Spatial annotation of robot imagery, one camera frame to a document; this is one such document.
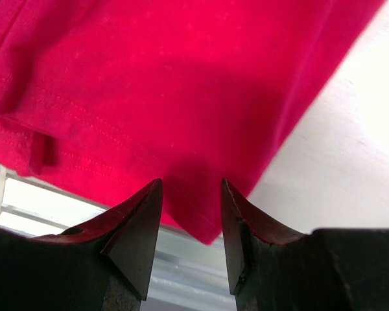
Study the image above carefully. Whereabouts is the red t shirt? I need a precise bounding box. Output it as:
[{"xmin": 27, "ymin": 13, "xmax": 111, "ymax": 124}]
[{"xmin": 0, "ymin": 1, "xmax": 382, "ymax": 244}]

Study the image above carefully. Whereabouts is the aluminium front rail frame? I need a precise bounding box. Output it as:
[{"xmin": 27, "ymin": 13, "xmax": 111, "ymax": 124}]
[{"xmin": 0, "ymin": 165, "xmax": 236, "ymax": 310}]

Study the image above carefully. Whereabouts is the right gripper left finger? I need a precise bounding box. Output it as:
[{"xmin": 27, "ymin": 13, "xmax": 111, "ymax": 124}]
[{"xmin": 0, "ymin": 179, "xmax": 163, "ymax": 310}]

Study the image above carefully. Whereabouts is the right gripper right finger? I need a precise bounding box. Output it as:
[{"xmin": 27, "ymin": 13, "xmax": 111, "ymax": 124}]
[{"xmin": 220, "ymin": 179, "xmax": 389, "ymax": 310}]

